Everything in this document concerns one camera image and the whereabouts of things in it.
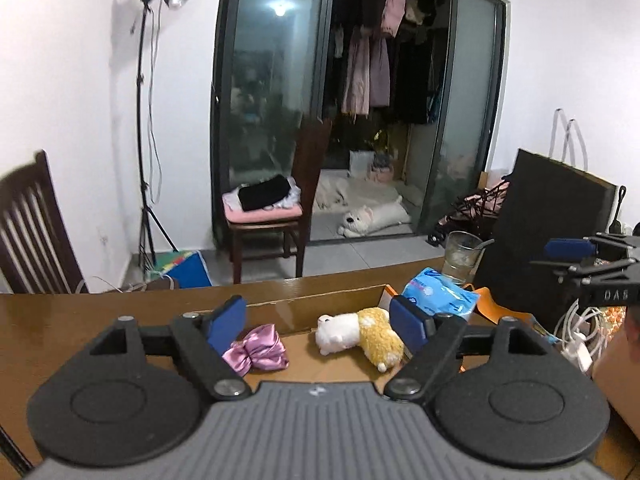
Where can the person's right hand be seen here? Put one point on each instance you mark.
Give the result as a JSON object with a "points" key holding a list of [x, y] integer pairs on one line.
{"points": [[632, 330]]}

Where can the colourful folded mat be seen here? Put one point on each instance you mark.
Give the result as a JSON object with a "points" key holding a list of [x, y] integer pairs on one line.
{"points": [[192, 270]]}

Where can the white paper bag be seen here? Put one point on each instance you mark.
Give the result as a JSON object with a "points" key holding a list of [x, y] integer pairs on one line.
{"points": [[360, 162]]}

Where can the white plush dog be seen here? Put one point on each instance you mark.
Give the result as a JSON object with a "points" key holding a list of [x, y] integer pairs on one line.
{"points": [[380, 217]]}

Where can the orange plastic object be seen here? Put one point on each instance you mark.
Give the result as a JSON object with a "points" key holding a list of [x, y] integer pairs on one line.
{"points": [[500, 310]]}

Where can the pink stroller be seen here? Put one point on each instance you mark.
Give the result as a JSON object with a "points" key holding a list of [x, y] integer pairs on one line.
{"points": [[475, 205]]}

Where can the blue wet wipes packet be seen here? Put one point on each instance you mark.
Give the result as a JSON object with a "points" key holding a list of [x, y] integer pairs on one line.
{"points": [[440, 290]]}

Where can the row of hanging clothes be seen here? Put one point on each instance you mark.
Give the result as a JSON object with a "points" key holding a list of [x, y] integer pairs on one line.
{"points": [[367, 75]]}

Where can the glass cup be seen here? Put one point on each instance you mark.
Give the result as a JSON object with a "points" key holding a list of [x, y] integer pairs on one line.
{"points": [[460, 260]]}

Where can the white and yellow plush toy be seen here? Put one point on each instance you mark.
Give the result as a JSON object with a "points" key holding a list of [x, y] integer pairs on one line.
{"points": [[345, 332]]}

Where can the pink satin bow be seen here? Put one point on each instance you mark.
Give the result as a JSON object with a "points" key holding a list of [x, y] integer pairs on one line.
{"points": [[262, 352]]}

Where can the brown cardboard box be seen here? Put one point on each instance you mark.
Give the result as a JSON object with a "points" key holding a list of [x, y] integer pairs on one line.
{"points": [[620, 380]]}

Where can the red cardboard box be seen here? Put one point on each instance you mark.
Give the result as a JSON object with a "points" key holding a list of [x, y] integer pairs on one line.
{"points": [[310, 360]]}

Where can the dark wooden slatted chair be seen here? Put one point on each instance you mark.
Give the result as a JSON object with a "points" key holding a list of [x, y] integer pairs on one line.
{"points": [[20, 172]]}

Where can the dark wooden chair with cushion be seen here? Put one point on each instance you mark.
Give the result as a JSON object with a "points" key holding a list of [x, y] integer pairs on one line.
{"points": [[310, 155]]}

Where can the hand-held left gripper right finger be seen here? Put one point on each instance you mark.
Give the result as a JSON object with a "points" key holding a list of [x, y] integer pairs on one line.
{"points": [[407, 322]]}

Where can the black framed sliding glass door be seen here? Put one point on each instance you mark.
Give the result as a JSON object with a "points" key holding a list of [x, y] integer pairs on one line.
{"points": [[260, 110]]}

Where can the white floor rug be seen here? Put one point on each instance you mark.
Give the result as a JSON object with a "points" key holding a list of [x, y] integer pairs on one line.
{"points": [[350, 187]]}

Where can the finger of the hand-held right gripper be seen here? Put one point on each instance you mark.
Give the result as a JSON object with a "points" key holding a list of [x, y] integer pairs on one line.
{"points": [[575, 269], [567, 247]]}

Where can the white folded cloth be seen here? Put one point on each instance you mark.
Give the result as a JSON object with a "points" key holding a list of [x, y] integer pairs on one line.
{"points": [[292, 201]]}

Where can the pink seat cushion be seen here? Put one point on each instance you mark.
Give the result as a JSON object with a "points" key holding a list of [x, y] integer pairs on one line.
{"points": [[260, 216]]}

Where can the black folded cloth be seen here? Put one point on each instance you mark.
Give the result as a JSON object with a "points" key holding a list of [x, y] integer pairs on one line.
{"points": [[265, 192]]}

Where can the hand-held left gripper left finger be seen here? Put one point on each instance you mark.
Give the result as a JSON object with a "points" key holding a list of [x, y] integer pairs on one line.
{"points": [[227, 322]]}

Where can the blue snack packet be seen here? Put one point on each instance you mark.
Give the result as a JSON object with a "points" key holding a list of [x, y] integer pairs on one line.
{"points": [[545, 332]]}

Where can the black paper bag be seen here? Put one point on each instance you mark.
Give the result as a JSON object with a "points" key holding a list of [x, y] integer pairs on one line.
{"points": [[540, 210]]}

